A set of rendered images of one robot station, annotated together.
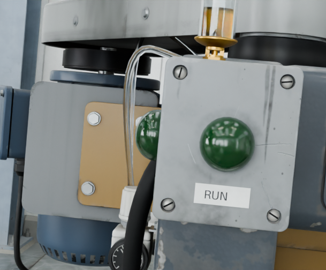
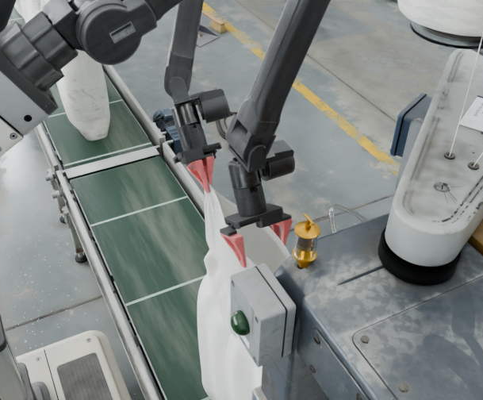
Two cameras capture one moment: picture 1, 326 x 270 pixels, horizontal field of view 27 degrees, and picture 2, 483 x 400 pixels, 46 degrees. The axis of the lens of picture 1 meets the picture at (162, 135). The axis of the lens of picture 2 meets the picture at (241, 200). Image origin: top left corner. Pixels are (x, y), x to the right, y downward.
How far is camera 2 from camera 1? 0.65 m
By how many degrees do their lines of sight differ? 64
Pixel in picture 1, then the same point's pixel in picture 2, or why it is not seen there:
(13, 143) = (399, 149)
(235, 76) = (244, 301)
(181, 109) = (234, 296)
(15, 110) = (403, 129)
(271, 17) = (388, 235)
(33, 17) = not seen: outside the picture
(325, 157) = (309, 348)
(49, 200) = not seen: hidden behind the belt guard
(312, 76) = (309, 311)
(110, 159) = not seen: hidden behind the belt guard
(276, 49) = (384, 255)
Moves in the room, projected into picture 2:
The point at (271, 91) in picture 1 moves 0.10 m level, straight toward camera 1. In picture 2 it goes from (253, 317) to (165, 346)
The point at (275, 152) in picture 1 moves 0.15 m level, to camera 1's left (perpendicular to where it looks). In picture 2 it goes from (254, 340) to (193, 257)
